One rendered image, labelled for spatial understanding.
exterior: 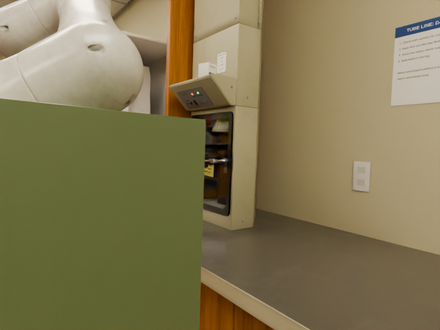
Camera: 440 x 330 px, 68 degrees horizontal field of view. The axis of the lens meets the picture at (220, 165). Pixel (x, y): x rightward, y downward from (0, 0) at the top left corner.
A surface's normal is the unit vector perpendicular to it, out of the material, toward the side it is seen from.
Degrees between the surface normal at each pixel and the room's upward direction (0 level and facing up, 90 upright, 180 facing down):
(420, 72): 90
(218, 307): 90
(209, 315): 90
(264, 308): 90
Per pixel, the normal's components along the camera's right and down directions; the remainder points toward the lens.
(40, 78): 0.05, 0.04
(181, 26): 0.59, 0.07
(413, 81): -0.81, 0.00
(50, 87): 0.15, 0.23
